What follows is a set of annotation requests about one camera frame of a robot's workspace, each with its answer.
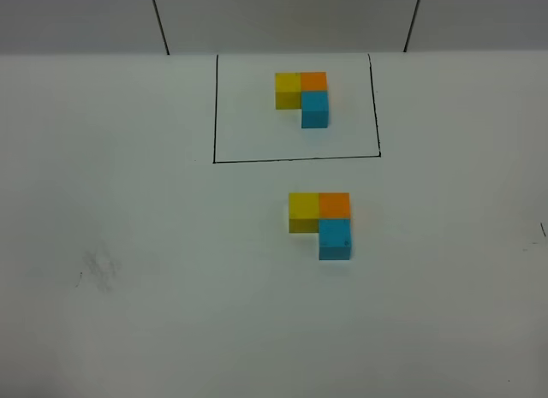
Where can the yellow template block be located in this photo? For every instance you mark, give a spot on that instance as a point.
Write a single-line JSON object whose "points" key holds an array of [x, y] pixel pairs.
{"points": [[288, 91]]}

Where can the orange template block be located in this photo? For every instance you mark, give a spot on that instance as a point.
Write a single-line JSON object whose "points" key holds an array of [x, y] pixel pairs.
{"points": [[314, 82]]}

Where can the blue template block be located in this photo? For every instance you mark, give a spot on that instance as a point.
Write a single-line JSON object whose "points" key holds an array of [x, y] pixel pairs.
{"points": [[315, 112]]}

